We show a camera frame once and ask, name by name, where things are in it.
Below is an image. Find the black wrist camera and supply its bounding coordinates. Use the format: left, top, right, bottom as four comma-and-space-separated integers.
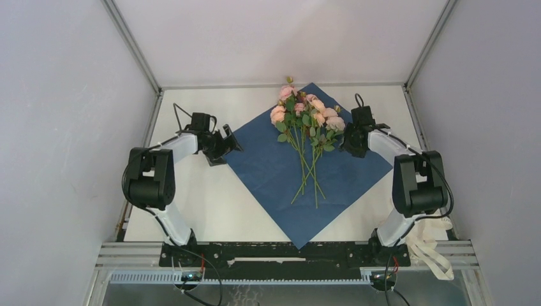
351, 106, 376, 126
189, 112, 212, 132

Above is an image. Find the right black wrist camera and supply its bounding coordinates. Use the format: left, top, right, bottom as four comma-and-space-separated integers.
351, 106, 376, 126

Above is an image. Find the cream ribbon strap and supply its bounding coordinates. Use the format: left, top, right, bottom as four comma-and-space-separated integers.
405, 211, 455, 282

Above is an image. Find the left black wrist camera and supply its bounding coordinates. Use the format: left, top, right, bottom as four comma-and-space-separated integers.
189, 112, 212, 132

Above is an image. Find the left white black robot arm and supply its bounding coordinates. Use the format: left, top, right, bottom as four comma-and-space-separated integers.
121, 124, 242, 266

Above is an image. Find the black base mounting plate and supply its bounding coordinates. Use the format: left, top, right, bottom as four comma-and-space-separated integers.
158, 240, 411, 281

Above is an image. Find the white slotted cable duct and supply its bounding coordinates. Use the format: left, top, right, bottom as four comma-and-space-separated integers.
110, 270, 373, 285

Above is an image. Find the aluminium front frame rail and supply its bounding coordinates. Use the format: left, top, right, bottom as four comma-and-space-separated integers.
96, 240, 480, 270

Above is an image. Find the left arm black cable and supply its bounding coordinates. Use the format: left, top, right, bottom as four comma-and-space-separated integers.
121, 103, 218, 246

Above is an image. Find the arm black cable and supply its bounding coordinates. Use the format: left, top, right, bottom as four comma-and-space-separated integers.
354, 92, 455, 221
121, 103, 218, 246

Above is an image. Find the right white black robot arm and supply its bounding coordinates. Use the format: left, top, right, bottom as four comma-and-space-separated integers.
340, 123, 454, 265

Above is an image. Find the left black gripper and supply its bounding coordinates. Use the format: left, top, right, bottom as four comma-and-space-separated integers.
202, 126, 244, 167

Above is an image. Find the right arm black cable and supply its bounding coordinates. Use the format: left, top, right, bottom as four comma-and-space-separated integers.
354, 92, 455, 221

